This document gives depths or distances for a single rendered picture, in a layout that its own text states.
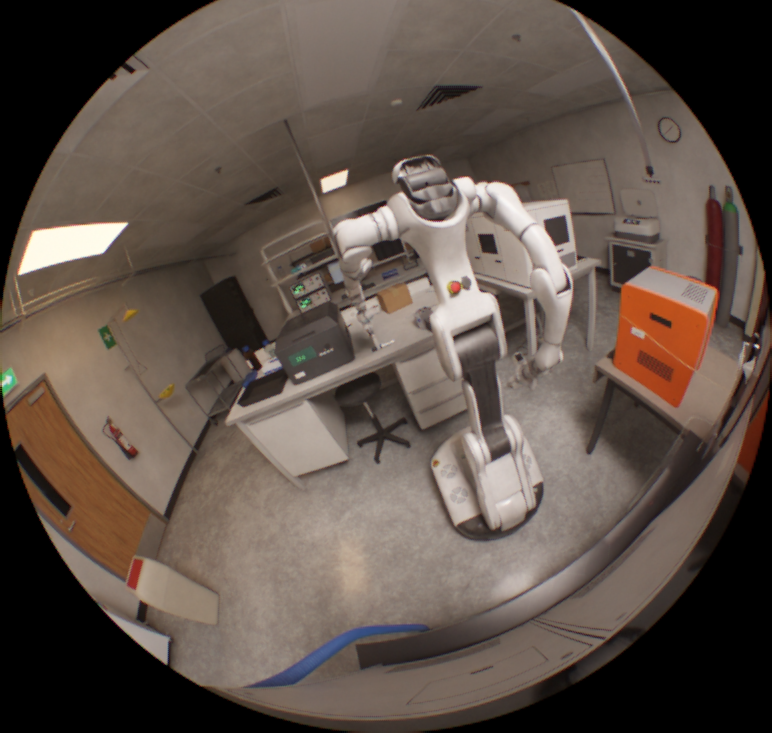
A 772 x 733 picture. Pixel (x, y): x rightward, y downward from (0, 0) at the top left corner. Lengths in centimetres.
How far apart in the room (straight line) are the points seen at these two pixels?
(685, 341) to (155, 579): 290
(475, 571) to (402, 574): 41
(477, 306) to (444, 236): 22
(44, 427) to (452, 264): 344
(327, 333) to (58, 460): 300
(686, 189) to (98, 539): 727
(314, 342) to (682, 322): 171
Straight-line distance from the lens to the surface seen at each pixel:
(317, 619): 182
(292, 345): 141
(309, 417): 162
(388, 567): 166
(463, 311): 70
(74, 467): 324
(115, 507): 335
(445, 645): 81
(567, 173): 500
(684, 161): 415
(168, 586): 214
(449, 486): 136
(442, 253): 65
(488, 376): 81
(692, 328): 112
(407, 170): 69
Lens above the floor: 153
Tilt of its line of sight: 26 degrees down
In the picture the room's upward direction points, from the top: 22 degrees counter-clockwise
